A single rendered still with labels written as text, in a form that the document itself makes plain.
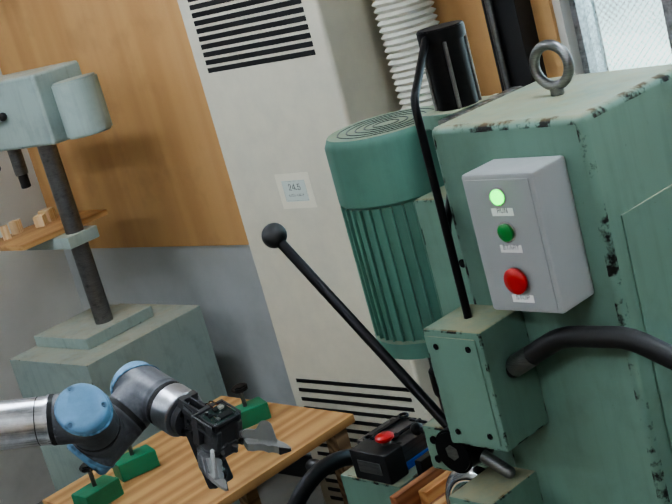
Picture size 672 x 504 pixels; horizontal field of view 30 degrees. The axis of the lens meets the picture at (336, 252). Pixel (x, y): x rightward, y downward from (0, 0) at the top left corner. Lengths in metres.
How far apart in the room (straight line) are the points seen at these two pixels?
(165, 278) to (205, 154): 0.61
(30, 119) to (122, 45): 0.49
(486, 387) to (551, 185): 0.26
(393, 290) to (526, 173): 0.40
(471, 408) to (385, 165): 0.34
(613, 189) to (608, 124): 0.07
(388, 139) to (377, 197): 0.08
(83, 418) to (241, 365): 2.23
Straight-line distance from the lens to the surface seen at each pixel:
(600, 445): 1.50
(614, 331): 1.35
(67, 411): 2.20
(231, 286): 4.25
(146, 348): 4.03
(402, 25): 3.16
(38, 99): 3.86
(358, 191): 1.62
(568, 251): 1.36
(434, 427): 1.79
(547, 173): 1.33
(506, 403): 1.46
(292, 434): 3.37
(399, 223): 1.62
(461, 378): 1.47
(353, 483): 1.98
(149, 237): 4.47
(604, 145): 1.36
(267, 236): 1.68
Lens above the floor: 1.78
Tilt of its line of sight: 14 degrees down
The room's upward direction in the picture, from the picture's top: 15 degrees counter-clockwise
